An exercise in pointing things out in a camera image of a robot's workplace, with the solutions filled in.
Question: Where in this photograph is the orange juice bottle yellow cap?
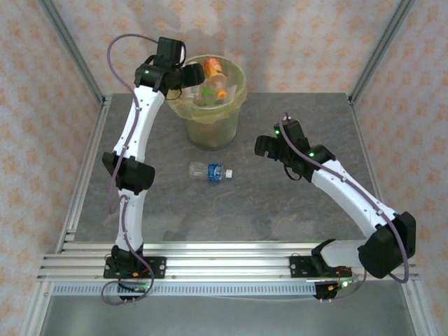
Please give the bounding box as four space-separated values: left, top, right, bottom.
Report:
204 57 229 99

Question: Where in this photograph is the yellow translucent bin liner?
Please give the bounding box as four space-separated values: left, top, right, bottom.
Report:
167 55 248 125

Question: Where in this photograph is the green plastic bin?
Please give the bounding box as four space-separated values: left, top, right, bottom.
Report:
167 55 248 151

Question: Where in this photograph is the small clear bottle blue label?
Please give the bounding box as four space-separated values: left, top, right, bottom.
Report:
188 162 234 183

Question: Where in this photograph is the right circuit board green light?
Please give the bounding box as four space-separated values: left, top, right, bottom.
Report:
325 279 353 291

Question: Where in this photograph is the circuit board green light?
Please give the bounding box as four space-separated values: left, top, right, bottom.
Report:
118 281 151 294
325 279 353 291

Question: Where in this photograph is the grey metal lower shelf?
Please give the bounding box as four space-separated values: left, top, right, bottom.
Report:
38 295 417 336

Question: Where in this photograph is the left circuit board green light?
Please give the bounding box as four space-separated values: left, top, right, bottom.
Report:
118 281 151 294

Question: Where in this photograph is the aluminium frame post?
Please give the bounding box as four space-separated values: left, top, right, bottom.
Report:
349 0 417 105
37 0 106 105

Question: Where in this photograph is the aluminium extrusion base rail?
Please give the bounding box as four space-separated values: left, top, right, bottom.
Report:
36 241 419 283

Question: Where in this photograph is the white slotted cable duct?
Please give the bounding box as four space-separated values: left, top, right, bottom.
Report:
52 282 318 298

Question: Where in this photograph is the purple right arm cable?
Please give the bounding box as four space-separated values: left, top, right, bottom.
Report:
279 111 410 302

